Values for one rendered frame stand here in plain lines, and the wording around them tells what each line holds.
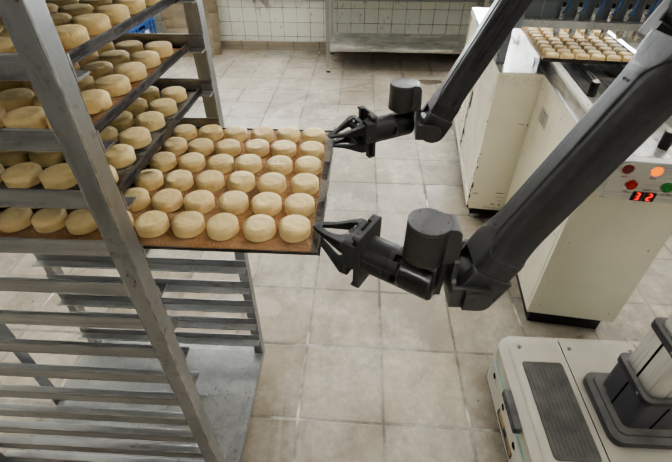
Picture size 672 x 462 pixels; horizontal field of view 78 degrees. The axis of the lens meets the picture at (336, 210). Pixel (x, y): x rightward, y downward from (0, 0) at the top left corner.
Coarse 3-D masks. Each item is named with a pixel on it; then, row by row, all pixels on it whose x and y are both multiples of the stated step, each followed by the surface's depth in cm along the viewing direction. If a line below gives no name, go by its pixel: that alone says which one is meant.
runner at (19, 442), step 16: (32, 448) 108; (48, 448) 108; (64, 448) 107; (80, 448) 107; (96, 448) 106; (112, 448) 106; (128, 448) 106; (144, 448) 108; (160, 448) 108; (176, 448) 108; (192, 448) 108; (224, 448) 108
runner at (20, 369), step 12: (0, 372) 85; (12, 372) 85; (24, 372) 85; (36, 372) 85; (48, 372) 84; (60, 372) 84; (72, 372) 84; (84, 372) 84; (96, 372) 83; (108, 372) 83; (120, 372) 83; (132, 372) 86; (144, 372) 86; (156, 372) 86; (192, 372) 86
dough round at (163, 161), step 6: (156, 156) 81; (162, 156) 81; (168, 156) 81; (174, 156) 81; (150, 162) 80; (156, 162) 79; (162, 162) 79; (168, 162) 80; (174, 162) 81; (156, 168) 79; (162, 168) 79; (168, 168) 80
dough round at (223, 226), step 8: (216, 216) 66; (224, 216) 66; (232, 216) 66; (208, 224) 65; (216, 224) 65; (224, 224) 65; (232, 224) 65; (208, 232) 64; (216, 232) 63; (224, 232) 63; (232, 232) 64; (216, 240) 64; (224, 240) 65
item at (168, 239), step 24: (240, 144) 89; (144, 168) 81; (264, 168) 81; (216, 192) 75; (288, 192) 75; (168, 216) 69; (240, 216) 69; (312, 216) 69; (144, 240) 65; (168, 240) 65; (192, 240) 65; (240, 240) 65
